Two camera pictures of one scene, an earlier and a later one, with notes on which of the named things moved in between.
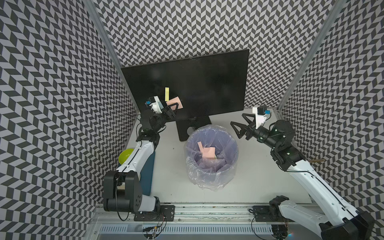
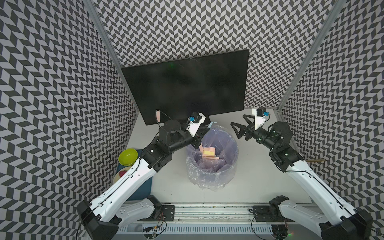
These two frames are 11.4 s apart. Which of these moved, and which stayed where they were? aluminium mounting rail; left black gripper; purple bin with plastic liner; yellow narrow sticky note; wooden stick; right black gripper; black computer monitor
Moved: left black gripper; yellow narrow sticky note
Stayed: black computer monitor; wooden stick; aluminium mounting rail; right black gripper; purple bin with plastic liner
